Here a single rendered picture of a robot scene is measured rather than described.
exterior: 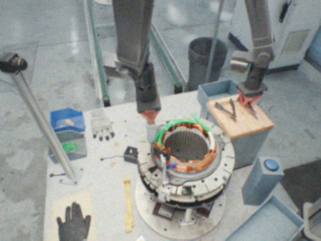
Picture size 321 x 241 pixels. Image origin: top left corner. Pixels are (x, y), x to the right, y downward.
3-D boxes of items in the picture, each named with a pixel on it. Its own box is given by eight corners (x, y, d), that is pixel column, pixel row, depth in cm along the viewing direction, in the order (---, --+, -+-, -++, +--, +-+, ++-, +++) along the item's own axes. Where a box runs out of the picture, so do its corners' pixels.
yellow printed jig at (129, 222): (122, 181, 104) (121, 177, 102) (130, 180, 105) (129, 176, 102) (125, 233, 89) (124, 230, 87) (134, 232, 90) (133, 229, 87)
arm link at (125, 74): (130, 74, 49) (142, 39, 51) (85, 64, 53) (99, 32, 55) (147, 95, 61) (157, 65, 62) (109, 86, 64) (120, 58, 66)
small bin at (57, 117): (84, 114, 133) (80, 105, 127) (86, 132, 124) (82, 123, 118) (54, 120, 129) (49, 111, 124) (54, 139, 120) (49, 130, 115)
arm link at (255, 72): (269, 66, 77) (271, 57, 80) (248, 62, 78) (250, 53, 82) (263, 82, 82) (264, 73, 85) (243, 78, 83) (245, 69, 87)
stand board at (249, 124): (205, 105, 100) (206, 101, 98) (244, 96, 104) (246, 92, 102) (229, 140, 87) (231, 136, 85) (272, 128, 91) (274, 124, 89)
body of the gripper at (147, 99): (137, 115, 63) (132, 95, 58) (136, 90, 70) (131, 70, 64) (161, 111, 64) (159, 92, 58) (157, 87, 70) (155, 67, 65)
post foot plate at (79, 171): (84, 168, 109) (84, 167, 108) (77, 186, 103) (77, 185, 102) (66, 166, 110) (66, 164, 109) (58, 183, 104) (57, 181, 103)
